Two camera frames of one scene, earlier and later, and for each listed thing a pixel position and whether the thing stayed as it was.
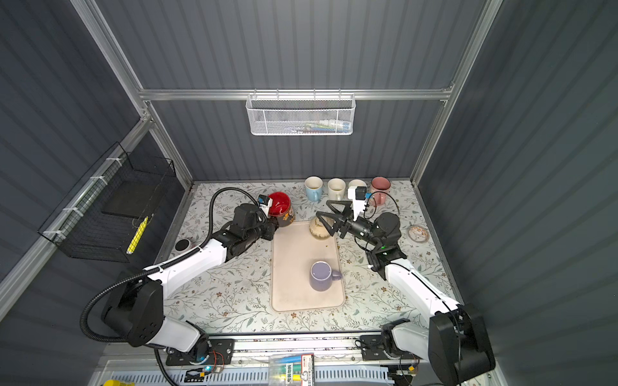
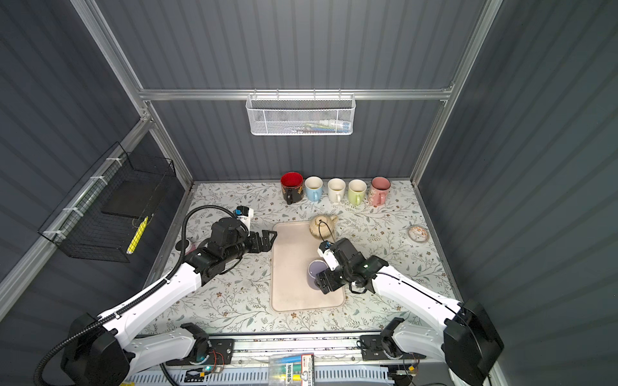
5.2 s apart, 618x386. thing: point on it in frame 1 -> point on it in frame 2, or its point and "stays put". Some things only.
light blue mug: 313,188 stays put
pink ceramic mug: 380,190 stays put
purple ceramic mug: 321,276 stays put
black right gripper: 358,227 -> 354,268
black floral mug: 282,209 -> 292,186
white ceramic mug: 336,189 stays put
